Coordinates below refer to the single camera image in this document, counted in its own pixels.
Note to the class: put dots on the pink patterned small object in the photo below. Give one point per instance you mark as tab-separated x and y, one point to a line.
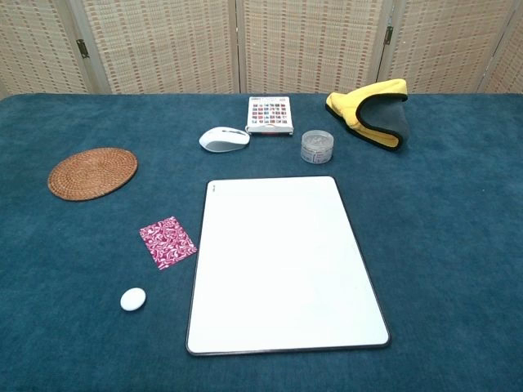
167	243

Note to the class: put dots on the small white round cap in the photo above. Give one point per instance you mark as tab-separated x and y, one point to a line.
133	299

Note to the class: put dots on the white computer mouse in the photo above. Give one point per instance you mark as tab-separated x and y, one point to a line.
222	139

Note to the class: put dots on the white magnetic whiteboard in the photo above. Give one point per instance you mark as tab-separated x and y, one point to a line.
286	265

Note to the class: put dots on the clear round plastic container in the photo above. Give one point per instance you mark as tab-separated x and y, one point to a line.
317	148

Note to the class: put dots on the white picture-printed card box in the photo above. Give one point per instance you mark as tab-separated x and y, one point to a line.
269	114

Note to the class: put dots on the yellow and grey cloth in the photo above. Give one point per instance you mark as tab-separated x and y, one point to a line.
351	107

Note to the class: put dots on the round woven rattan coaster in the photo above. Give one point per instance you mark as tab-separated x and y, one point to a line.
92	174

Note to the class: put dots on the blue plush table cloth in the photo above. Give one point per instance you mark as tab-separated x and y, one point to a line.
429	245

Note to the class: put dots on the woven bamboo folding screen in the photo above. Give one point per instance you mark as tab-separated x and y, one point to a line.
163	41

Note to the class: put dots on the black metal screen hinge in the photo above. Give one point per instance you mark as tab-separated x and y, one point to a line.
388	34
83	48

